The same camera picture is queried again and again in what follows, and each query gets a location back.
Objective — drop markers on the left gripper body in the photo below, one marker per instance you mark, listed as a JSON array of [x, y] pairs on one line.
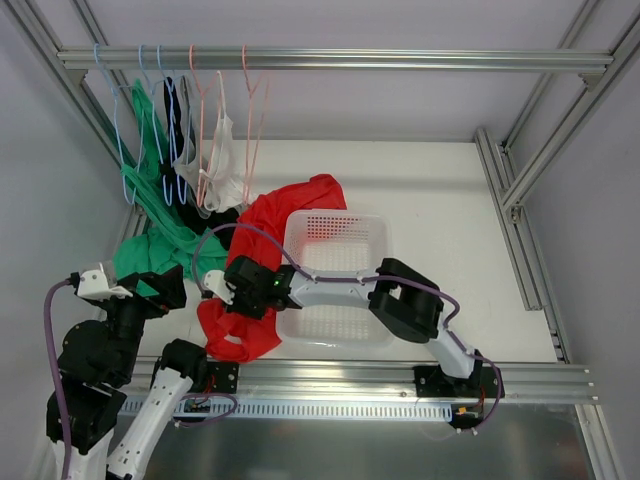
[[163, 286]]

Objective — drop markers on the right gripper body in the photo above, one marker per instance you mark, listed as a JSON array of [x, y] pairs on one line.
[[245, 288]]

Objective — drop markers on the red tank top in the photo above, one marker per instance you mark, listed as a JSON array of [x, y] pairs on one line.
[[232, 337]]

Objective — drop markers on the pink hanger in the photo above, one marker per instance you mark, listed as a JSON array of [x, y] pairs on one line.
[[255, 122], [203, 93]]

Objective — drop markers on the white tank top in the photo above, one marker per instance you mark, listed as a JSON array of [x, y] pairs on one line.
[[223, 177]]

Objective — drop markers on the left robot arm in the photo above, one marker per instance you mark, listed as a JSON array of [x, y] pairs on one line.
[[97, 360]]

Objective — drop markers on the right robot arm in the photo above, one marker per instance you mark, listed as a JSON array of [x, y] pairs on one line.
[[410, 306]]

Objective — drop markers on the green tank top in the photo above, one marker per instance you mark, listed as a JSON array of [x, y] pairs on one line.
[[168, 242]]

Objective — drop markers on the black tank top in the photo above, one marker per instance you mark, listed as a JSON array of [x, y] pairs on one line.
[[198, 225]]

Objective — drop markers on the grey tank top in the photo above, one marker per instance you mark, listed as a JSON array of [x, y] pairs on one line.
[[188, 164]]

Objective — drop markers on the light blue hanger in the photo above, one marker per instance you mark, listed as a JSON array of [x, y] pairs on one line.
[[129, 195], [174, 135], [167, 188]]

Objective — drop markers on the white plastic basket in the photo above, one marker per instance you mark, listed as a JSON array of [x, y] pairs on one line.
[[338, 248]]

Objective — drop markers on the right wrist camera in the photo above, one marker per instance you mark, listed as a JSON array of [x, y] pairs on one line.
[[215, 283]]

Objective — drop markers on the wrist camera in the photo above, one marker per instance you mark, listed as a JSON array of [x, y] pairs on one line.
[[215, 283], [99, 283]]

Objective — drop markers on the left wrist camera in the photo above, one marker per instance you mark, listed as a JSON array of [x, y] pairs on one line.
[[99, 283]]

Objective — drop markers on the front aluminium rail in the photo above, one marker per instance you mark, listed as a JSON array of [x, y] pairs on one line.
[[528, 383]]

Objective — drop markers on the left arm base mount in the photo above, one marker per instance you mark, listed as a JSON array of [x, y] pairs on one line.
[[221, 377]]

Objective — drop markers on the slotted cable duct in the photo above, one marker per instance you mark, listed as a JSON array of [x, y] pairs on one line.
[[250, 408]]

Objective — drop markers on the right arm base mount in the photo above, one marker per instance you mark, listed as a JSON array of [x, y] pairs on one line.
[[431, 382]]

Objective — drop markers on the aluminium hanging rail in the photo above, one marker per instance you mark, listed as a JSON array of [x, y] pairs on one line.
[[270, 58]]

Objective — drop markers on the right aluminium frame post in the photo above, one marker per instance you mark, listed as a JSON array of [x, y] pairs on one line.
[[509, 190]]

